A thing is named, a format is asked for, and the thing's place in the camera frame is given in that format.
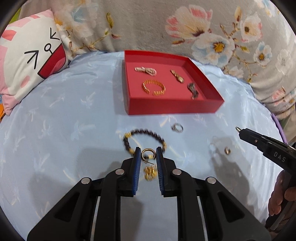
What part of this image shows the gold hoop earring large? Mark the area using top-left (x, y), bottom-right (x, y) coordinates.
top-left (141, 148), bottom-right (156, 165)

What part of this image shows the silver watch green dial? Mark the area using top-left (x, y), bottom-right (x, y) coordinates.
top-left (187, 83), bottom-right (199, 99)

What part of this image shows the gold cuff bangle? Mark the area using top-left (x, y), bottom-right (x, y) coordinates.
top-left (142, 79), bottom-right (166, 96)

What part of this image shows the gold wrist watch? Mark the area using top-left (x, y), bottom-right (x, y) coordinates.
top-left (170, 70), bottom-right (184, 83)

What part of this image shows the white pearl bracelet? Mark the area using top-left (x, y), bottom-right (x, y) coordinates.
top-left (134, 66), bottom-right (157, 77)

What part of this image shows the person's right hand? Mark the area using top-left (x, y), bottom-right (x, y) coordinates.
top-left (268, 170), bottom-right (296, 216)

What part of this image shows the light blue palm bedsheet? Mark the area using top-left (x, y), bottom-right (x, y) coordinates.
top-left (1, 52), bottom-right (281, 238)

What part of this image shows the grey floral fleece blanket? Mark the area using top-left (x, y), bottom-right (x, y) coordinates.
top-left (18, 0), bottom-right (296, 140)

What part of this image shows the red cardboard box tray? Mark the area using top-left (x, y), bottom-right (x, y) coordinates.
top-left (125, 50), bottom-right (224, 115)

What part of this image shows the pink bunny face pillow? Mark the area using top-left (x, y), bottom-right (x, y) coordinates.
top-left (1, 9), bottom-right (68, 115)

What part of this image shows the black and gold bead bracelet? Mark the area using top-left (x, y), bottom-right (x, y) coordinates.
top-left (122, 128), bottom-right (168, 160)

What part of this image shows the silver stone ring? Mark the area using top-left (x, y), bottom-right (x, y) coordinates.
top-left (171, 123), bottom-right (184, 134)

